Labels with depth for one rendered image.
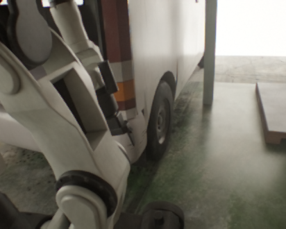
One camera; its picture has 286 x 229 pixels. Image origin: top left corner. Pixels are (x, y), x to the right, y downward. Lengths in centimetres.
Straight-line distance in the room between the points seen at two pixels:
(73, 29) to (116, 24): 26
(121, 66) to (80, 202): 55
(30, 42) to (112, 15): 47
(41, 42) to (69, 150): 21
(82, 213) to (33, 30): 36
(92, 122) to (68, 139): 9
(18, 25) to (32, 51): 5
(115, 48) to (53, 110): 52
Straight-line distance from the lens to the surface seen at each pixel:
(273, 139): 177
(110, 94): 63
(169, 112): 154
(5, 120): 137
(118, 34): 82
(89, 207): 45
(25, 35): 41
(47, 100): 36
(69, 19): 60
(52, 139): 43
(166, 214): 93
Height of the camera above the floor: 96
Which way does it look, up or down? 27 degrees down
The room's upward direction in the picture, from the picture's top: 6 degrees counter-clockwise
